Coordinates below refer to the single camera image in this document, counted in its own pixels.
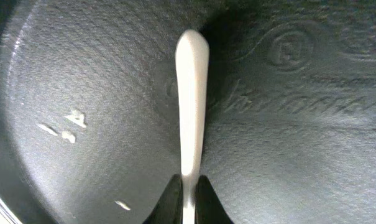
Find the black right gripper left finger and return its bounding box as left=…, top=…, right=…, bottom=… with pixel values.
left=143, top=174, right=183, bottom=224

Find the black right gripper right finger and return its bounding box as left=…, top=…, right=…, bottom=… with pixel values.
left=195, top=175, right=234, bottom=224

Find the white plastic fork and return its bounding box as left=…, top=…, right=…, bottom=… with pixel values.
left=175, top=29, right=209, bottom=224

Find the round black tray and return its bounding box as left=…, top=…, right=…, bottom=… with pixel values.
left=0, top=0, right=376, bottom=223

